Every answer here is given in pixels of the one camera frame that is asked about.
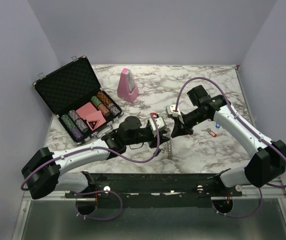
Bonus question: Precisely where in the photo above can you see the black poker chip case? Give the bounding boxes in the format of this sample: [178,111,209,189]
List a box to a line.
[33,56,123,145]

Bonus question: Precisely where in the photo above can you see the black front mounting rail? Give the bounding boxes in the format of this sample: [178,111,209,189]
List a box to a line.
[65,173,242,208]

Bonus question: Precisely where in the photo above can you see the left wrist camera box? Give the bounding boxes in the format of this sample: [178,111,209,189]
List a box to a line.
[149,112,167,134]

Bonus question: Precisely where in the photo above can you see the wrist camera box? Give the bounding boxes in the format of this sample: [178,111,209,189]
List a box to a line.
[149,112,167,134]
[166,104,183,122]

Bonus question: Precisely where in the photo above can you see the pink metronome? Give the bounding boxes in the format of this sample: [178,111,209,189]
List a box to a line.
[117,68,139,103]

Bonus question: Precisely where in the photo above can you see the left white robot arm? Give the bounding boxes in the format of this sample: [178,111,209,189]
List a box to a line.
[20,114,169,200]

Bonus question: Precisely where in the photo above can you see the red tag key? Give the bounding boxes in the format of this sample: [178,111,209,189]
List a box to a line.
[202,128,217,138]

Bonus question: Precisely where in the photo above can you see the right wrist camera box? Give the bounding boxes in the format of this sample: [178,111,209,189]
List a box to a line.
[166,104,183,122]

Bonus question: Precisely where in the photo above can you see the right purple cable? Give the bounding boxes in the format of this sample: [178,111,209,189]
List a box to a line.
[176,76,286,218]

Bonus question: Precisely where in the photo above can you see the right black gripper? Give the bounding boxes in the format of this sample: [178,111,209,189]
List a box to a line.
[171,108,209,138]

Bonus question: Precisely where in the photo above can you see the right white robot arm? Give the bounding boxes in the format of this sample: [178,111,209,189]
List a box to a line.
[166,85,286,196]

